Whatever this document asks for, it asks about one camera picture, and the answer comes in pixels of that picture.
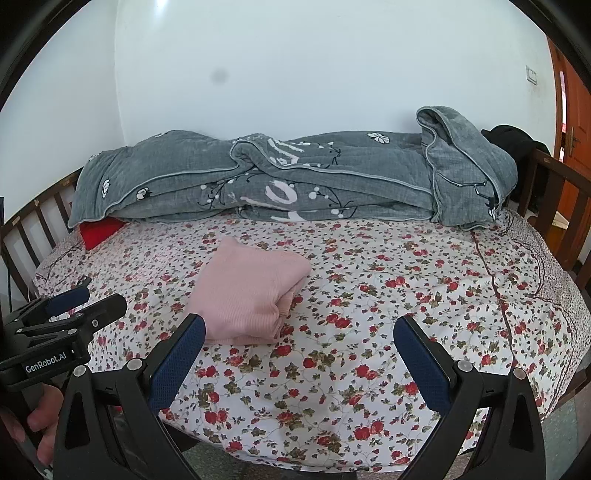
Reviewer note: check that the grey floral quilt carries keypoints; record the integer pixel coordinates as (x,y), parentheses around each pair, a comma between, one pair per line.
(346,175)

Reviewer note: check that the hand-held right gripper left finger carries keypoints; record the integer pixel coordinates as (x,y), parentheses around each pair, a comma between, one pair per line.
(178,364)

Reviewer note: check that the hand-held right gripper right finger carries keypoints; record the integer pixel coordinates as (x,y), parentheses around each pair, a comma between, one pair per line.
(422,364)

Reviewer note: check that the red floral bed sheet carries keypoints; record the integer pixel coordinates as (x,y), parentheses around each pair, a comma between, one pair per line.
(346,369)

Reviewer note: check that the orange wooden door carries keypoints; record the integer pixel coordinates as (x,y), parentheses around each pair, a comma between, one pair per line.
(579,115)

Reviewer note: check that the person's left hand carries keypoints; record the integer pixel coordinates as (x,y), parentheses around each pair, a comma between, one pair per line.
(46,415)

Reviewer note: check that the beige cardboard piece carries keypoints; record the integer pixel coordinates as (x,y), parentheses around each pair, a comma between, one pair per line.
(564,220)

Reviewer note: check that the red pillow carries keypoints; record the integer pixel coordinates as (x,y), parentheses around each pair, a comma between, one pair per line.
(99,230)

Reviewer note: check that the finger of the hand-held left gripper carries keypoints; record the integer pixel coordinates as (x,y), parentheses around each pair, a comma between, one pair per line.
(99,313)
(69,299)

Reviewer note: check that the dark wooden footboard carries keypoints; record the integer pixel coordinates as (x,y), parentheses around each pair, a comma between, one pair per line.
(563,168)

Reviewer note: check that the black garment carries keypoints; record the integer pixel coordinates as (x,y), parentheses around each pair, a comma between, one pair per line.
(508,138)

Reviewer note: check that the pink knit sweater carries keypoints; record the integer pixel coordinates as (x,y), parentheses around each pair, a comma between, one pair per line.
(249,286)

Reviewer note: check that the white wall switch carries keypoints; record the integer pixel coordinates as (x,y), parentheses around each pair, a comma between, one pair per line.
(532,74)

